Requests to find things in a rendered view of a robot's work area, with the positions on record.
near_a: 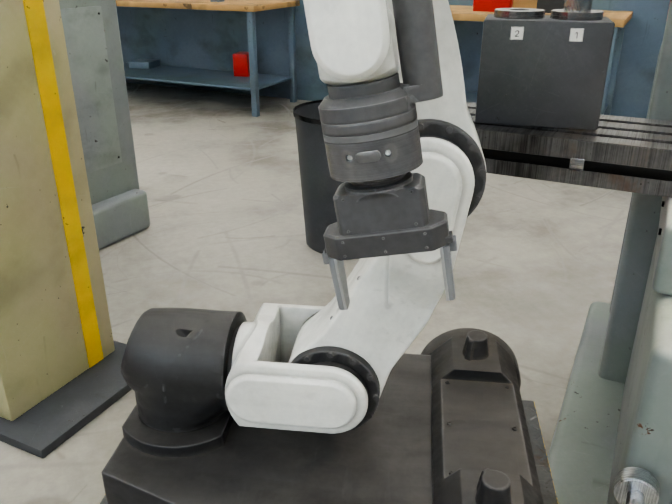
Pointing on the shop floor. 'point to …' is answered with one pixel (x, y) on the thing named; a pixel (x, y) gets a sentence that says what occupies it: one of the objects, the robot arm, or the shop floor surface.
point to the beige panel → (47, 245)
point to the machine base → (587, 421)
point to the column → (637, 239)
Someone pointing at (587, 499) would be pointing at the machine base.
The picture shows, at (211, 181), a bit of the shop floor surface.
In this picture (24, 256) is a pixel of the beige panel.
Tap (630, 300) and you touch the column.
